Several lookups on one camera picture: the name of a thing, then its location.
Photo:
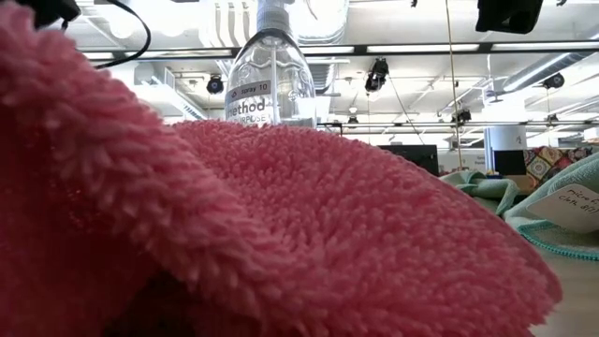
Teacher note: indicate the silver round ceiling duct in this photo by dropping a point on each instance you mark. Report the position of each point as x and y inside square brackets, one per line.
[327, 19]

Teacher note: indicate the white handwritten paper tag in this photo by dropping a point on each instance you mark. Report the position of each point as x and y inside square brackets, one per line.
[571, 208]

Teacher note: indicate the black computer monitor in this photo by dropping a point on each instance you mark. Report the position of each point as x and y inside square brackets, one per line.
[421, 156]

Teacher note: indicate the white ceiling air unit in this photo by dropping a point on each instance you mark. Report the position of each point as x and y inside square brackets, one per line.
[159, 89]

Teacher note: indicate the pink microfiber towel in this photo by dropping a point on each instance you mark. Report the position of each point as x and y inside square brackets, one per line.
[281, 210]

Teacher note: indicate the black box at pillar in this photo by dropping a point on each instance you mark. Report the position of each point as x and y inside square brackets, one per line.
[510, 163]

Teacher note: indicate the clear method spray bottle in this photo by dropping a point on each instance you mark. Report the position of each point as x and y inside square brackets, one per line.
[271, 70]

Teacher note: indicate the white round pillar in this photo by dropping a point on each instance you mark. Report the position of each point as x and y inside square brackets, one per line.
[505, 138]

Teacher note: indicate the mint towel with teal edge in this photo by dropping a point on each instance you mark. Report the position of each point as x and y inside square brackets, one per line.
[580, 173]

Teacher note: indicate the mint green microfiber towel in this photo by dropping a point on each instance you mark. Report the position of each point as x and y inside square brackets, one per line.
[486, 189]

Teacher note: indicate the black ceiling camera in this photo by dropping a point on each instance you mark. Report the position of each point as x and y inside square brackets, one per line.
[215, 85]
[376, 77]
[554, 81]
[462, 116]

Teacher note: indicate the grey long ceiling duct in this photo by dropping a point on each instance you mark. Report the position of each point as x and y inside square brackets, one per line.
[538, 72]

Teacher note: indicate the colourful patchwork quilt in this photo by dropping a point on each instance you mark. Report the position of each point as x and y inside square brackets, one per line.
[543, 164]

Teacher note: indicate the brown cardboard box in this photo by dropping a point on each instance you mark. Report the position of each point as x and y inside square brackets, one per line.
[521, 182]

